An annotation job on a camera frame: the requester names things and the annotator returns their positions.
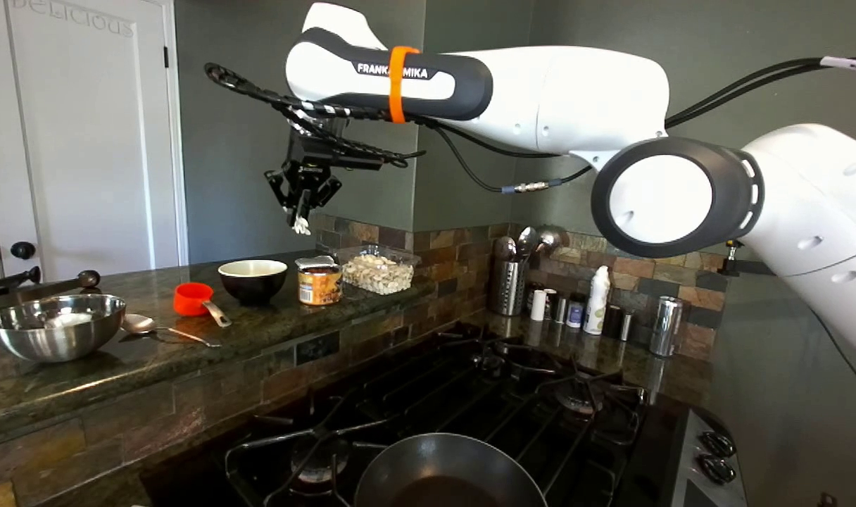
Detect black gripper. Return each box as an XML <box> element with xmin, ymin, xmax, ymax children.
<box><xmin>261</xmin><ymin>159</ymin><xmax>344</xmax><ymax>228</ymax></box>

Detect black bowl white inside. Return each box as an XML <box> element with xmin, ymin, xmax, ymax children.
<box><xmin>215</xmin><ymin>257</ymin><xmax>291</xmax><ymax>306</ymax></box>

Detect transparent bowl of popcorn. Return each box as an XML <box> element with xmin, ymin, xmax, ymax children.
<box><xmin>341</xmin><ymin>246</ymin><xmax>416</xmax><ymax>299</ymax></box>

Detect stainless steel mixing bowl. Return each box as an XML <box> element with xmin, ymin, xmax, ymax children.
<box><xmin>0</xmin><ymin>291</ymin><xmax>130</xmax><ymax>366</ymax></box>

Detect thin metal utensil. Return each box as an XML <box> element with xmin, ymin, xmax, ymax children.
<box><xmin>163</xmin><ymin>325</ymin><xmax>226</xmax><ymax>351</ymax></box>

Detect metal spoon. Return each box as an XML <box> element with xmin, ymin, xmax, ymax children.
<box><xmin>116</xmin><ymin>309</ymin><xmax>160</xmax><ymax>340</ymax></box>

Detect steel thermos bottle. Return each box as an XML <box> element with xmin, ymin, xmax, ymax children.
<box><xmin>488</xmin><ymin>233</ymin><xmax>530</xmax><ymax>321</ymax></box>

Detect white door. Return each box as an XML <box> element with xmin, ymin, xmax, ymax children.
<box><xmin>0</xmin><ymin>0</ymin><xmax>191</xmax><ymax>284</ymax></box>

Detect small white shaker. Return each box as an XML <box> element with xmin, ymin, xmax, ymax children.
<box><xmin>526</xmin><ymin>284</ymin><xmax>554</xmax><ymax>328</ymax></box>

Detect black gas stove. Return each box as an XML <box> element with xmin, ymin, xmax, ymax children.
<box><xmin>222</xmin><ymin>321</ymin><xmax>748</xmax><ymax>507</ymax></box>

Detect dark frying pan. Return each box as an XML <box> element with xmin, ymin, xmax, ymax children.
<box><xmin>351</xmin><ymin>432</ymin><xmax>551</xmax><ymax>507</ymax></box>

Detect white plastic bottle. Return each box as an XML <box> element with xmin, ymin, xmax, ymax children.
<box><xmin>584</xmin><ymin>263</ymin><xmax>613</xmax><ymax>339</ymax></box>

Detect silver drink can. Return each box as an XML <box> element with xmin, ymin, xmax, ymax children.
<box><xmin>647</xmin><ymin>294</ymin><xmax>685</xmax><ymax>360</ymax></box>

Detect black stove knob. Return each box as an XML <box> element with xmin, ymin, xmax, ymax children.
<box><xmin>699</xmin><ymin>429</ymin><xmax>740</xmax><ymax>459</ymax></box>
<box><xmin>695</xmin><ymin>454</ymin><xmax>740</xmax><ymax>488</ymax></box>

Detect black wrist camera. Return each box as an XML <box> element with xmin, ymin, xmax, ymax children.
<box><xmin>287</xmin><ymin>129</ymin><xmax>429</xmax><ymax>173</ymax></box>

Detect black robot cable conduit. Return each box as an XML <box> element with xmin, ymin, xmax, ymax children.
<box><xmin>202</xmin><ymin>53</ymin><xmax>856</xmax><ymax>197</ymax></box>

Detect dark wall outlet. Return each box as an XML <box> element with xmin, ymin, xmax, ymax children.
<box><xmin>292</xmin><ymin>329</ymin><xmax>344</xmax><ymax>368</ymax></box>

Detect dark long handled utensil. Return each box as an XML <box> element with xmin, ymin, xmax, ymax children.
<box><xmin>0</xmin><ymin>266</ymin><xmax>105</xmax><ymax>304</ymax></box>

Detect camera mount arm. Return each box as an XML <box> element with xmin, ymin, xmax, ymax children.
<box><xmin>719</xmin><ymin>237</ymin><xmax>778</xmax><ymax>281</ymax></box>

